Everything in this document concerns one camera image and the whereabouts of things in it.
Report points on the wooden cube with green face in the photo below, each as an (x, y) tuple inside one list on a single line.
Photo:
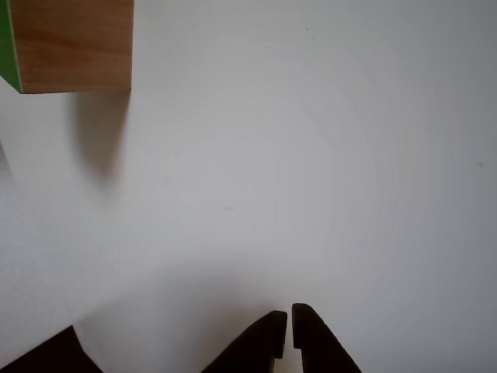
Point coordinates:
[(74, 46)]

